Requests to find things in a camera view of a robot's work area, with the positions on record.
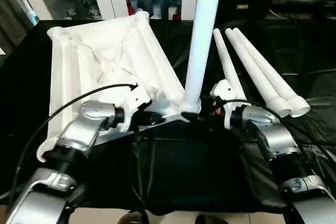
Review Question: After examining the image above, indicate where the white plastic table top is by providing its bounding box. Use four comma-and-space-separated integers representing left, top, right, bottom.
36, 10, 203, 164

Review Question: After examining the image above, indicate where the grey curtain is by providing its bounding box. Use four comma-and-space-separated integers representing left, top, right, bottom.
0, 0, 34, 54

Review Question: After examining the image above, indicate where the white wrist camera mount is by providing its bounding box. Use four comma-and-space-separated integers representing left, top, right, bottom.
209, 79, 244, 130
121, 83, 153, 132

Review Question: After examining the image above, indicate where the white plastic table leg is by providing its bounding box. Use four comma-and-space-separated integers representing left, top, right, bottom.
225, 27, 294, 118
213, 28, 248, 99
183, 0, 225, 116
232, 27, 311, 119

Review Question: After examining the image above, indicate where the black left robot foot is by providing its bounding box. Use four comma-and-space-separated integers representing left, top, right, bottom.
120, 210, 150, 224

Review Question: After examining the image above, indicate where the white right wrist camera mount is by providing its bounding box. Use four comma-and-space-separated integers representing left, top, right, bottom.
209, 79, 244, 130

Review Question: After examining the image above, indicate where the black right robot foot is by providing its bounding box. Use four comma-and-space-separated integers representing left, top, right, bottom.
195, 214, 222, 224

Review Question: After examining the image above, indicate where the black work surface mat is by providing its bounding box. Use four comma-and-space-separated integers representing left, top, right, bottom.
0, 19, 336, 217

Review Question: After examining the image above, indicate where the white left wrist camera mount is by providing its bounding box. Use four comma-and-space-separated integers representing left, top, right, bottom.
121, 83, 153, 132

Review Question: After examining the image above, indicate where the black left wrist camera cable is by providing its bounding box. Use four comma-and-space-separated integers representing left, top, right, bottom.
0, 83, 139, 209

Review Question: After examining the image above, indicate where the black robot foot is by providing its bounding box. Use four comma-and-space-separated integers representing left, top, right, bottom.
120, 210, 150, 224
195, 214, 222, 224

